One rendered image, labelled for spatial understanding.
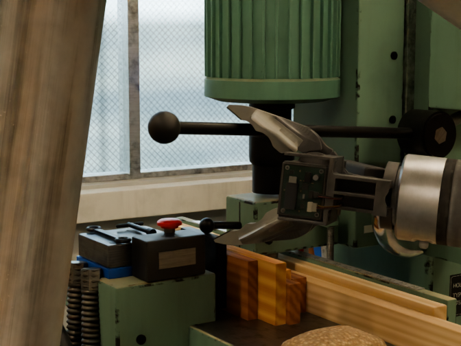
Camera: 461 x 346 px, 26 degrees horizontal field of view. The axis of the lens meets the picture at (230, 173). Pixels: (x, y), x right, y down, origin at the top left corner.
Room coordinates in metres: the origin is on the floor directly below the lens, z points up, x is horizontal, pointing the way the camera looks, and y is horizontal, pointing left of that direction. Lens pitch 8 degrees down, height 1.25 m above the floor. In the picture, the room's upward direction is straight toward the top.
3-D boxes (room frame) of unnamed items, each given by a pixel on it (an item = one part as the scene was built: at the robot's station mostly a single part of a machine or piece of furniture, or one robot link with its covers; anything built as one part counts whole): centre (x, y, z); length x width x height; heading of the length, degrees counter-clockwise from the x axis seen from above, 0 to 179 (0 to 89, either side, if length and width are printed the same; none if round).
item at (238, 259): (1.25, 0.02, 0.94); 0.16 x 0.01 x 0.07; 33
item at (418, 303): (1.31, -0.07, 0.92); 0.60 x 0.02 x 0.05; 33
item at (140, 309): (1.20, 0.11, 0.91); 0.15 x 0.14 x 0.09; 33
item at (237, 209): (1.31, -0.07, 0.99); 0.14 x 0.07 x 0.09; 123
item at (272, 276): (1.24, 0.00, 0.94); 0.20 x 0.02 x 0.08; 33
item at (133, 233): (1.19, 0.11, 0.99); 0.13 x 0.11 x 0.06; 33
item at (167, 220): (1.18, 0.07, 1.02); 0.03 x 0.03 x 0.01
